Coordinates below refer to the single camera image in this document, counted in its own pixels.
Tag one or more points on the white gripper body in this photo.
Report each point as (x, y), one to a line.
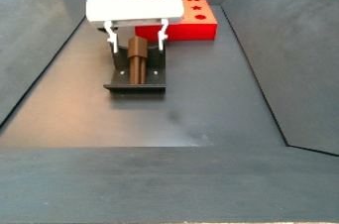
(134, 12)

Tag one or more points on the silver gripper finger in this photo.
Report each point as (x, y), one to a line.
(162, 34)
(112, 35)

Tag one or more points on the brown three prong object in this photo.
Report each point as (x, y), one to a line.
(138, 50)

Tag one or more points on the red foam shape board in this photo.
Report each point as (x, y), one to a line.
(198, 25)

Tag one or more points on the dark grey curved fixture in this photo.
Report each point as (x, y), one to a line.
(155, 71)

